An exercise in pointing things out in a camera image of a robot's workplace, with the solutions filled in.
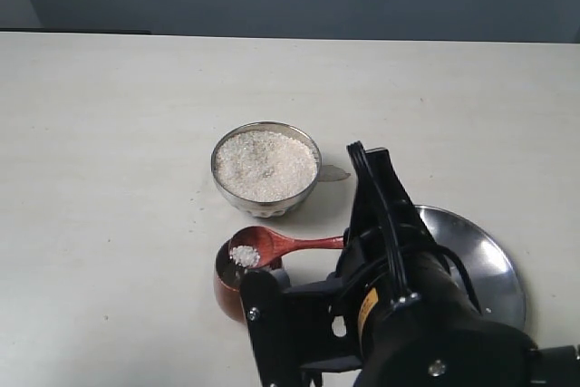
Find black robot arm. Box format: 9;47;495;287
240;142;579;386

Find brown wooden cup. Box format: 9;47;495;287
213;242;291;324

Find round steel plate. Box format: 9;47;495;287
416;205;527;330

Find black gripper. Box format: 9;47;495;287
240;141;480;386

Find glass bowl of rice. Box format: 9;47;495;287
210;121;351;219

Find red wooden spoon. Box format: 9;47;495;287
227;226;343;268

